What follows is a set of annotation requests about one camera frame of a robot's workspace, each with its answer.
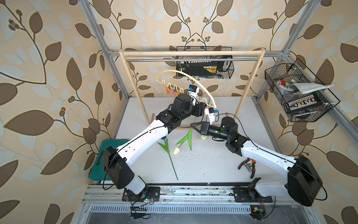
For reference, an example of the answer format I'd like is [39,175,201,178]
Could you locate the back black wire basket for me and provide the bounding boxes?
[176,55,235,79]

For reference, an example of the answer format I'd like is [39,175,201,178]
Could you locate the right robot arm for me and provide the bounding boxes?
[190,117,323,207]

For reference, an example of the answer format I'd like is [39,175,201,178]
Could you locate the white folded cloth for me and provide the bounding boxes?
[288,83,334,94]

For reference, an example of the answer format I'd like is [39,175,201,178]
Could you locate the connector box in basket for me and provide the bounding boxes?
[288,94,322,111]

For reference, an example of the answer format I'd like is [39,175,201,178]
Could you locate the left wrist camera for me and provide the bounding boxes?
[187,85,200,106]

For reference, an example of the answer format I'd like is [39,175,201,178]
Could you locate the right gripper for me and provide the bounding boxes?
[191,121,230,142]

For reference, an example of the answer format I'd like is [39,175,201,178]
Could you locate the black wire basket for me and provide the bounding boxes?
[265,59,340,122]
[176,55,235,79]

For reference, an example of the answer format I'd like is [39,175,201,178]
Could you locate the orange handled pliers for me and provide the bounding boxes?
[238,158,256,179]

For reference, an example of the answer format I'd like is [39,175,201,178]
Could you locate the yellow clip hanger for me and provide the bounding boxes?
[156,69,217,109]

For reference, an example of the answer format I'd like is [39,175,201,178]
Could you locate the blue artificial tulip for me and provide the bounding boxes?
[158,136,178,180]

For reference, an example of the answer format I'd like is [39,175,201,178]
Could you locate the metal base rail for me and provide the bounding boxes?
[82,185,299,205]

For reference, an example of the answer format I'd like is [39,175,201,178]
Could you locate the green plastic case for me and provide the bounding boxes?
[89,139,129,182]

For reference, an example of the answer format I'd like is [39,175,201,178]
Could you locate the black yellow box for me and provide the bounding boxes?
[176,60,234,77]

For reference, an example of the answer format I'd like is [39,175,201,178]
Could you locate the white artificial tulip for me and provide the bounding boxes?
[173,129,193,155]
[200,99,210,141]

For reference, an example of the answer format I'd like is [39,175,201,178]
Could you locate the wooden clothes rack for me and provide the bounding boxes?
[113,48,266,125]

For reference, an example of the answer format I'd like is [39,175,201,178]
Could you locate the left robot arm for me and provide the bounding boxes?
[103,93,207,194]

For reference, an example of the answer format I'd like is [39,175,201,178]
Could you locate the right black wire basket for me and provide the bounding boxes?
[265,59,340,122]

